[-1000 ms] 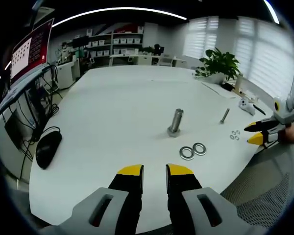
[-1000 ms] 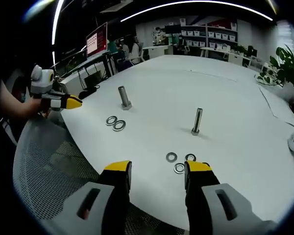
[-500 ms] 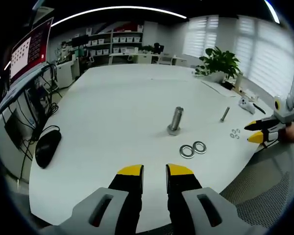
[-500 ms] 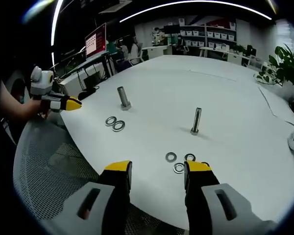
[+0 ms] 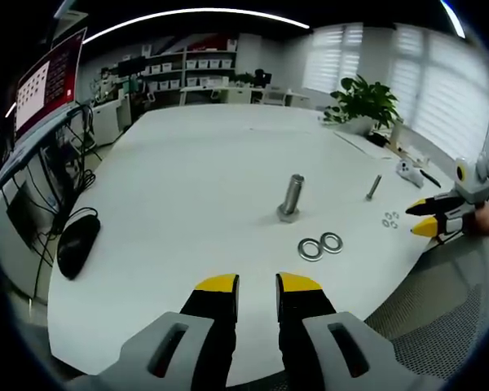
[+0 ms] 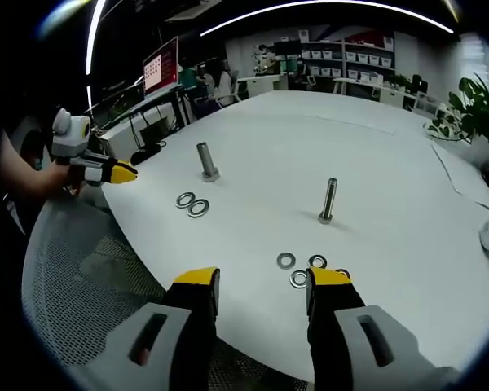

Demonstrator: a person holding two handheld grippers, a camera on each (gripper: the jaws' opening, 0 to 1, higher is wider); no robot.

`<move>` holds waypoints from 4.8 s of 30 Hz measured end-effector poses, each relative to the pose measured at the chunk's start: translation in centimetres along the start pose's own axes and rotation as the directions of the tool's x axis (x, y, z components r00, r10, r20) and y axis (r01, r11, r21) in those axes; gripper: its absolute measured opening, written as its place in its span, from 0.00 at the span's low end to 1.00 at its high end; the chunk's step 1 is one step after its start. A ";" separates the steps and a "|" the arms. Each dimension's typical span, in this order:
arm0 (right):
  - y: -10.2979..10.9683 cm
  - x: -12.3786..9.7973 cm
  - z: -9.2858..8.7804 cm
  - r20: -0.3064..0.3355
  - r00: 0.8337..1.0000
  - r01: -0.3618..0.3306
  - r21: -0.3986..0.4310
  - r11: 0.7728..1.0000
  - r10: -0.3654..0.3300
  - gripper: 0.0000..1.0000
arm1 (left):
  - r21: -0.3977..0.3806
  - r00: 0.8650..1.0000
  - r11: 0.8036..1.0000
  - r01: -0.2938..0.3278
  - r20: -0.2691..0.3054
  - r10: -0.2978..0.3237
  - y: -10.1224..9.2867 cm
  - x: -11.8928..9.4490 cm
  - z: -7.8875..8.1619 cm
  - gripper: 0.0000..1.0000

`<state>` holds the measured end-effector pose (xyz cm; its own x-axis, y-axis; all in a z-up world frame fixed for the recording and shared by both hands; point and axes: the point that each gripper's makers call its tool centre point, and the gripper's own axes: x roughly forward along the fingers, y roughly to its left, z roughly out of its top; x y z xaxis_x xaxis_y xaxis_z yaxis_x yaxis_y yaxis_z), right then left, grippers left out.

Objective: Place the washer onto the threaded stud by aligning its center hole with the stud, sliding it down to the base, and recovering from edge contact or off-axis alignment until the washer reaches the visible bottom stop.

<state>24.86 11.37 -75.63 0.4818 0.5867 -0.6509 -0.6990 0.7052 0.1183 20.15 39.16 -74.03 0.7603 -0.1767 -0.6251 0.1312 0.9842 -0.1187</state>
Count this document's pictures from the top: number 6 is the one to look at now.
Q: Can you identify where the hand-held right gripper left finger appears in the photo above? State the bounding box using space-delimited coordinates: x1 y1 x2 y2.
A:
83 266 221 391

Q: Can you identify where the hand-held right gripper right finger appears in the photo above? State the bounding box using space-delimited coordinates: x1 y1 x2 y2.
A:
305 266 466 391

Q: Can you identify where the thick threaded stud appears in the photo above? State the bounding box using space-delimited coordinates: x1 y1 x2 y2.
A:
195 141 222 184

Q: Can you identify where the thin threaded stud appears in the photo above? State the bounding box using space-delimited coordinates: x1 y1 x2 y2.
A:
318 177 339 225

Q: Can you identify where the person's left hand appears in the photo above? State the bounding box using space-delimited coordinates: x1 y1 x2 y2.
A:
53 160 86 197

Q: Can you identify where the black power adapter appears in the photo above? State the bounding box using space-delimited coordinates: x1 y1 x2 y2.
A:
130 147 163 166

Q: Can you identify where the dark standing desk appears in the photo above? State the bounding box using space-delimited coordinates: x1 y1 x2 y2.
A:
99 84 197 147

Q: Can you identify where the grey mesh office chair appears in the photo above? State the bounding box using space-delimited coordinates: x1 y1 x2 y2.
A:
21 194 311 391

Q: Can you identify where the curved ceiling light strip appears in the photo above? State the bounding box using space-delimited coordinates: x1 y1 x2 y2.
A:
85 0 108 77
199 0 456 37

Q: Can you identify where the computer monitor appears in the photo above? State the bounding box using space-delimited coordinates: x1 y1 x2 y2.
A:
142 36 181 98

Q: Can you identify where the shelf with white bins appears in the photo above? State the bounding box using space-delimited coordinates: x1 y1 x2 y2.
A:
299 37 396 83

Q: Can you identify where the green potted plant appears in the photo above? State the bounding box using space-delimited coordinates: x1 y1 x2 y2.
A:
426 72 489 169

